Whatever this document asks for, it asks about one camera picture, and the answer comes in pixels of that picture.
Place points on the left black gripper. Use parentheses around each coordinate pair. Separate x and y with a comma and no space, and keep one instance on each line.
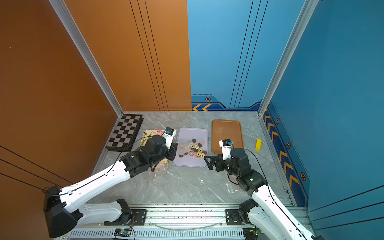
(172,150)

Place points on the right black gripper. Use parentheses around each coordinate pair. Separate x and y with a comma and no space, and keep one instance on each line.
(219,160)

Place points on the ziploc bag of pink cookies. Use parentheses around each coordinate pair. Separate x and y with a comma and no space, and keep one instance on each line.
(232,184)

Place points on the ziploc bag of beige cookies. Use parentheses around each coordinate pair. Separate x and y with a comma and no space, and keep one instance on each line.
(160,171)

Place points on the ziploc bag of mixed cookies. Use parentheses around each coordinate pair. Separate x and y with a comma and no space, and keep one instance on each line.
(185,147)

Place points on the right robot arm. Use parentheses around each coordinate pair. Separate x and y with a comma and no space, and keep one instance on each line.
(263,210)

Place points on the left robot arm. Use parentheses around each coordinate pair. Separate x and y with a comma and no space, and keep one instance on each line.
(68,207)

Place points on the pile of mixed round cookies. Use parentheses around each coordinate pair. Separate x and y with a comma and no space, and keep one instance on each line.
(200,150)

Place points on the floral pattern tray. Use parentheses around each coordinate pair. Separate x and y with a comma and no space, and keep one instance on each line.
(149,133)

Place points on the brown plastic tray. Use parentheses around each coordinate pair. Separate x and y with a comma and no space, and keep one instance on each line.
(226,129)

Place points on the lavender plastic tray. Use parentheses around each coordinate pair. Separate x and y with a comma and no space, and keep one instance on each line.
(185,135)

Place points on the black white chessboard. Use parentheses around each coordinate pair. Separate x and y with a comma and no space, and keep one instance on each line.
(125,133)

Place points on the yellow rectangular block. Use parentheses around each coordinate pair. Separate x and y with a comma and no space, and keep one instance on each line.
(258,145)

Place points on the right green circuit board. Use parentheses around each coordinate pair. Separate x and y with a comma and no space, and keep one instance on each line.
(251,234)

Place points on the green circuit board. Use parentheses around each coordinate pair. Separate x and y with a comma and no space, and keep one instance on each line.
(251,234)
(125,233)

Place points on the left green circuit board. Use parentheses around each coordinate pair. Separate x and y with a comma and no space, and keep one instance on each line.
(125,233)

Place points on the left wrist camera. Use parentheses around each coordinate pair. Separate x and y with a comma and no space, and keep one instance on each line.
(169,134)

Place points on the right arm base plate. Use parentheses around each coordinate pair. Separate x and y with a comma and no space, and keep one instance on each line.
(233,217)

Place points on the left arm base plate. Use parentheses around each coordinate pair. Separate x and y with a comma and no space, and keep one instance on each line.
(137,217)

